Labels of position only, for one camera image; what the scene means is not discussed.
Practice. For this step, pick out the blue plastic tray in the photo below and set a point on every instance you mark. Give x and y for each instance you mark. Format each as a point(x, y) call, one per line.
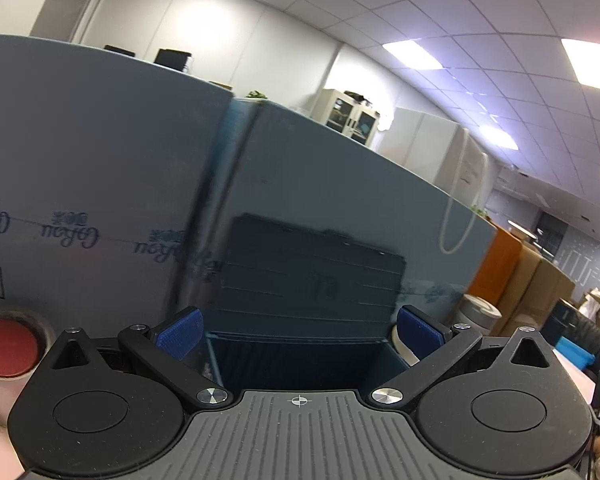
point(576, 355)

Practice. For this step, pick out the large blue cardboard box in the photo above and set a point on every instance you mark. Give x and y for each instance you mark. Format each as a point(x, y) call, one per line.
point(272, 163)

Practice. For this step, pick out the dark blue plastic storage bin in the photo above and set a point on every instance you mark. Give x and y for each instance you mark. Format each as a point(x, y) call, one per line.
point(294, 309)

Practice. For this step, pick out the brown cardboard box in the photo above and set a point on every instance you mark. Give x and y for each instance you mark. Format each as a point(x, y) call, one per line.
point(532, 291)

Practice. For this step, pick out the white glass-door cabinet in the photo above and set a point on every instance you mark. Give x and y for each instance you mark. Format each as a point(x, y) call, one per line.
point(348, 115)

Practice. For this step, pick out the white striped ceramic bowl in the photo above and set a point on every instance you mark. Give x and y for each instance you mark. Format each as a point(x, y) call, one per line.
point(406, 354)

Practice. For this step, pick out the orange cardboard box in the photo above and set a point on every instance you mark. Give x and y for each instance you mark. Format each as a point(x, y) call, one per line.
point(497, 267)

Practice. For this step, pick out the grey white travel cup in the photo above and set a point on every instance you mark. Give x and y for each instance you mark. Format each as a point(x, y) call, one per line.
point(476, 312)

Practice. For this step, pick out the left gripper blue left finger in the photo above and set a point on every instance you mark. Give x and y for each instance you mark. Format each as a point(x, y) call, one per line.
point(162, 351)

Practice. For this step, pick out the white paper gift bag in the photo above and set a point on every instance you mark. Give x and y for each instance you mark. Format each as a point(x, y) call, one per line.
point(444, 154)

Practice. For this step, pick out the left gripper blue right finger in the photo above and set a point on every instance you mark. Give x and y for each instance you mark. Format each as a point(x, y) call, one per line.
point(441, 352)

